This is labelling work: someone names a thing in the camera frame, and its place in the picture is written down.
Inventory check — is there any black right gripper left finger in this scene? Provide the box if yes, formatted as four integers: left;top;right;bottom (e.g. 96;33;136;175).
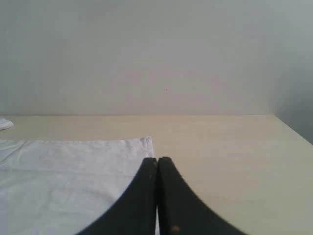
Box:
79;158;157;235

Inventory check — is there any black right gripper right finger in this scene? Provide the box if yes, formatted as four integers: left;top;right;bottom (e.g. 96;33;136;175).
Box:
157;157;244;235

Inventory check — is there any white t-shirt red lettering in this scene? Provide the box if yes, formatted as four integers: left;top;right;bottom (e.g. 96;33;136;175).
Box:
0;116;154;235

